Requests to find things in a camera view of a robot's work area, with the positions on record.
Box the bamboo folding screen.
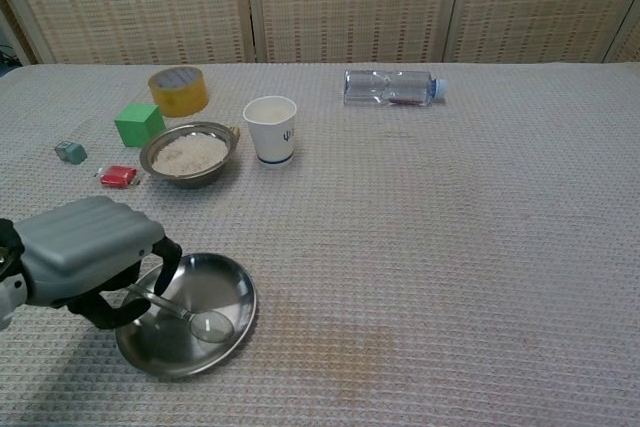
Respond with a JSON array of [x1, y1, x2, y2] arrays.
[[0, 0, 640, 66]]

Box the clear plastic water bottle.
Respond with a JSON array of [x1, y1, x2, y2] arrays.
[[342, 69, 448, 108]]

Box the green cube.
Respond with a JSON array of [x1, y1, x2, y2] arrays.
[[113, 102, 166, 149]]

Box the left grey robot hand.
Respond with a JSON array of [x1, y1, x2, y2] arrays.
[[13, 195, 184, 331]]

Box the small teal box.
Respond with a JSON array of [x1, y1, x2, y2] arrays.
[[54, 140, 89, 166]]

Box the yellow tape roll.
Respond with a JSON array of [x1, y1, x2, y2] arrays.
[[147, 65, 210, 119]]

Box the metal spoon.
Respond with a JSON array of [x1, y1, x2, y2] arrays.
[[124, 284, 235, 345]]

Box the red wrapped packet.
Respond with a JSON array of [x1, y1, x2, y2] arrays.
[[92, 164, 146, 188]]

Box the metal bowl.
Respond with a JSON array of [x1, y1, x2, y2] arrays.
[[138, 120, 237, 190], [114, 252, 259, 379]]

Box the woven beige tablecloth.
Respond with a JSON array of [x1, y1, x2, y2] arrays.
[[0, 62, 640, 427]]

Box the white paper cup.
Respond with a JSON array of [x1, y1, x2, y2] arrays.
[[242, 95, 298, 169]]

